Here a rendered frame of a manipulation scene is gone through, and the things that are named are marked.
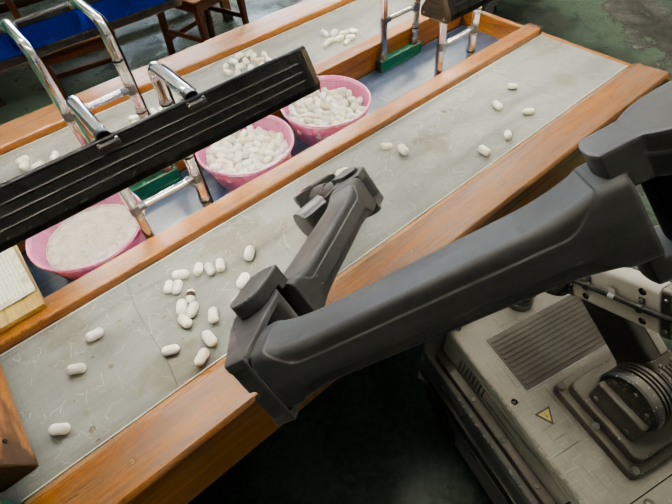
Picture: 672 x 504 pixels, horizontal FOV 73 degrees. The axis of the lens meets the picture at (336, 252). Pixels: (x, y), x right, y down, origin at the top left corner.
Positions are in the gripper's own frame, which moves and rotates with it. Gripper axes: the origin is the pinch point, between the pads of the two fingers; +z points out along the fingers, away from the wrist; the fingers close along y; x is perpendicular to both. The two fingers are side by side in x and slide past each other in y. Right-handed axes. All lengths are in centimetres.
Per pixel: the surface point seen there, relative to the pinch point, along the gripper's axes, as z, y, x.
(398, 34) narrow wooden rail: 36, -76, -25
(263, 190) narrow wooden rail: 12.3, 2.8, -5.8
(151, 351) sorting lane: -0.8, 43.2, 8.2
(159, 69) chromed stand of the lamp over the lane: -9.3, 15.4, -34.2
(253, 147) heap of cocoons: 27.5, -6.2, -15.8
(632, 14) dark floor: 92, -319, 27
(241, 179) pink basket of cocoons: 20.5, 3.6, -10.3
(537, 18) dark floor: 126, -274, -1
